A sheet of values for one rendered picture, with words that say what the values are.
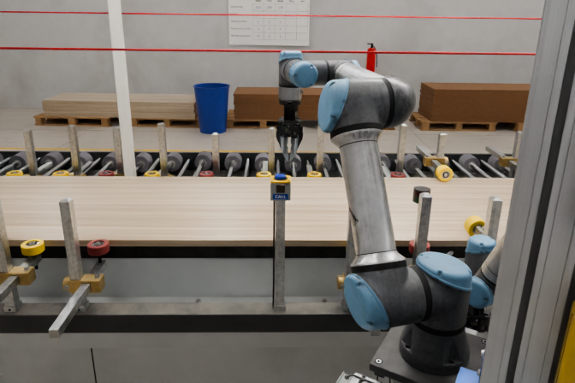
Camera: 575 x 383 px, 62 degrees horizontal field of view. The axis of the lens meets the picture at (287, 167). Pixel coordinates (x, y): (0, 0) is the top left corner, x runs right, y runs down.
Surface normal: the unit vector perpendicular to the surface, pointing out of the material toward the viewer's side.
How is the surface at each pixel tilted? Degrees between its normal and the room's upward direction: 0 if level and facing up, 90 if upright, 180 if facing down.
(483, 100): 90
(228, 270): 90
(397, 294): 59
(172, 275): 90
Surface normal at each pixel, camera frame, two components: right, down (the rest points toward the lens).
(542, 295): -0.51, 0.26
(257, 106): 0.02, 0.31
